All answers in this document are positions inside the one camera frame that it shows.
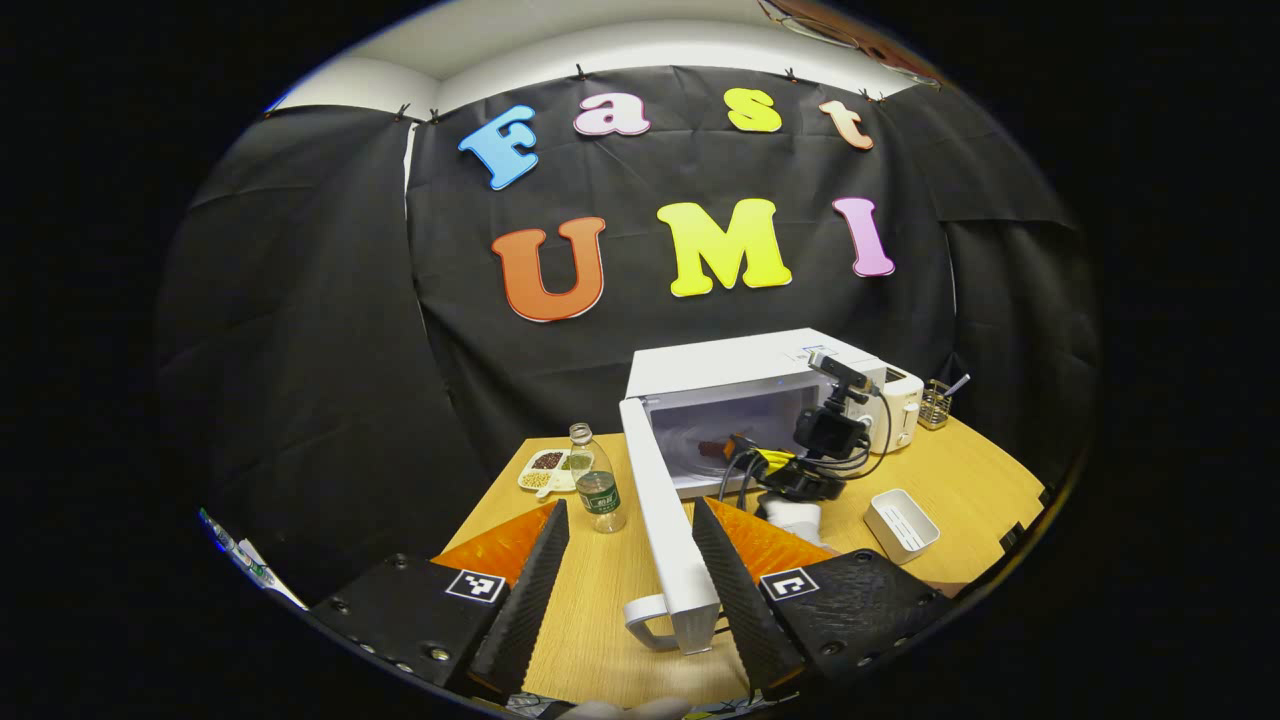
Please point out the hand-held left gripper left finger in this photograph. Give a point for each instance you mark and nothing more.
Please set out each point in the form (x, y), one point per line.
(530, 600)

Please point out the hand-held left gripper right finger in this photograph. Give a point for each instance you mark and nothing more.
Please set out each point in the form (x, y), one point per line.
(745, 600)

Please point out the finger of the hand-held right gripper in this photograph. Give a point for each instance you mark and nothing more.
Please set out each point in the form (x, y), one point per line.
(747, 447)

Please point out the brown meat piece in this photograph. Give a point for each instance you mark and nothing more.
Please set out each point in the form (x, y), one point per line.
(712, 448)

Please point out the white microwave oven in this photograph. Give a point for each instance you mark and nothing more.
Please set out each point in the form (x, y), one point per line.
(720, 370)

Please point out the white toaster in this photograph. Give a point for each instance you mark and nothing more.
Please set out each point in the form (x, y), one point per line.
(905, 400)

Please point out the white rectangular tray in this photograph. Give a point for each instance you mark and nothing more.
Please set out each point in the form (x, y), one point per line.
(900, 520)

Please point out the clear plastic water bottle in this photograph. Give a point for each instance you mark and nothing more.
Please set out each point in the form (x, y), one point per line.
(600, 495)

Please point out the divided white snack plate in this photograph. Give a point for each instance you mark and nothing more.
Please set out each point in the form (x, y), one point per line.
(545, 470)

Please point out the white spoon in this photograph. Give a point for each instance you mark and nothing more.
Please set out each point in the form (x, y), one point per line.
(958, 385)

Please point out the black backdrop cloth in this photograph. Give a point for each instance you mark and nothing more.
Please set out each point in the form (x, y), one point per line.
(300, 350)

